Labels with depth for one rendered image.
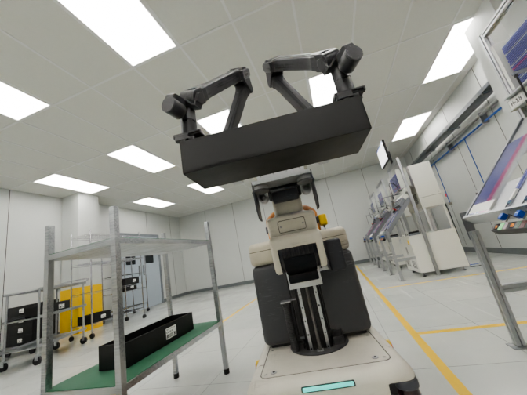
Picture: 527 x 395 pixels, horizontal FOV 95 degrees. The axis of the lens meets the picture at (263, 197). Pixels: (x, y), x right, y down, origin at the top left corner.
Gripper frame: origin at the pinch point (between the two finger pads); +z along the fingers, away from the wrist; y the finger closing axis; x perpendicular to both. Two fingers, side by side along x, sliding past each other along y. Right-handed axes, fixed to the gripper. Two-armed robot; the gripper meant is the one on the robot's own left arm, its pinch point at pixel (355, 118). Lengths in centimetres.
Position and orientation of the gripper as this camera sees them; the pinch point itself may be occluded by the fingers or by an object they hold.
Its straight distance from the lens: 88.6
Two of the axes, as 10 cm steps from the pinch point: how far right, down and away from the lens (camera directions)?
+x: 1.5, 2.3, 9.6
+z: 2.0, 9.5, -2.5
